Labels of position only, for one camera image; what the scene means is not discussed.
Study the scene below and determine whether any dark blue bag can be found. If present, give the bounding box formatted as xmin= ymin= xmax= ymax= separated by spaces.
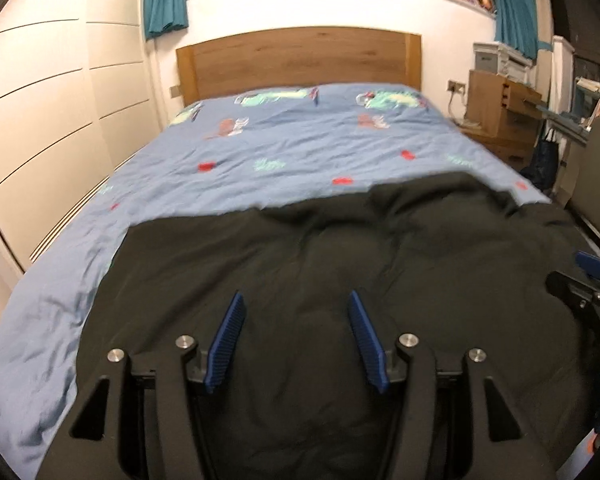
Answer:
xmin=520 ymin=130 xmax=563 ymax=196

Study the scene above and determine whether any white storage box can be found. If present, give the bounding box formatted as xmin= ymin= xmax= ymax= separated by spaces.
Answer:
xmin=472 ymin=41 xmax=533 ymax=81

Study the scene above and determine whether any black padded jacket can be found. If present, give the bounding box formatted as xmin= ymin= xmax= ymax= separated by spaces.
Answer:
xmin=75 ymin=172 xmax=600 ymax=480

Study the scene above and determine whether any blue printed blanket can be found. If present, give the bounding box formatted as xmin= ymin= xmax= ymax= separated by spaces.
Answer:
xmin=0 ymin=82 xmax=553 ymax=461

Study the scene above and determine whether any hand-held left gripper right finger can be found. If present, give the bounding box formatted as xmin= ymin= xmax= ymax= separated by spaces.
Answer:
xmin=347 ymin=290 xmax=558 ymax=480

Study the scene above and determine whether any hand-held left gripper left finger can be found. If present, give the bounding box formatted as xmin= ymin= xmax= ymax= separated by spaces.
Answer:
xmin=35 ymin=290 xmax=246 ymax=480

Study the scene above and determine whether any white wardrobe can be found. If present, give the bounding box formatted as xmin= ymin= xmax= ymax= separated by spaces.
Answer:
xmin=0 ymin=0 xmax=156 ymax=311

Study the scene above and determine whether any wooden headboard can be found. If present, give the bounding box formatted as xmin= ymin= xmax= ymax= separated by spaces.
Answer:
xmin=176 ymin=27 xmax=423 ymax=108

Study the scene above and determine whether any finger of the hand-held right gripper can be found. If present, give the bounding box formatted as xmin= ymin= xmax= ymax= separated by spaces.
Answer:
xmin=574 ymin=251 xmax=600 ymax=281
xmin=546 ymin=271 xmax=600 ymax=356

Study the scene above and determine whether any wooden nightstand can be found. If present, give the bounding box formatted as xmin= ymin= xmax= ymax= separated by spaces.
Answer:
xmin=460 ymin=70 xmax=556 ymax=163

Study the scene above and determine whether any white cabinet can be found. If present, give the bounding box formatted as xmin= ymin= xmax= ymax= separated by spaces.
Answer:
xmin=551 ymin=35 xmax=576 ymax=116

